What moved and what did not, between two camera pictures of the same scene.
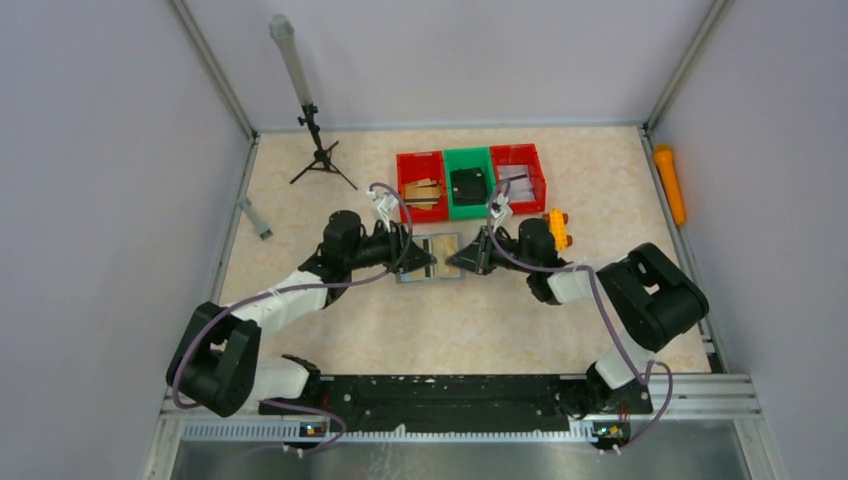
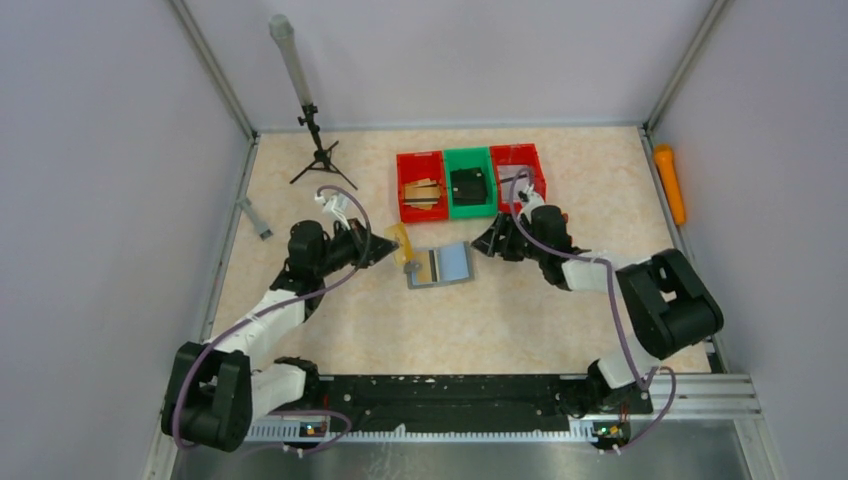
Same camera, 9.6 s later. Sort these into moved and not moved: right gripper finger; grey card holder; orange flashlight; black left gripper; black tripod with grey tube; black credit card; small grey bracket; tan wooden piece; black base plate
Moved: black left gripper; tan wooden piece; grey card holder; right gripper finger
Not moved: black credit card; small grey bracket; black tripod with grey tube; orange flashlight; black base plate
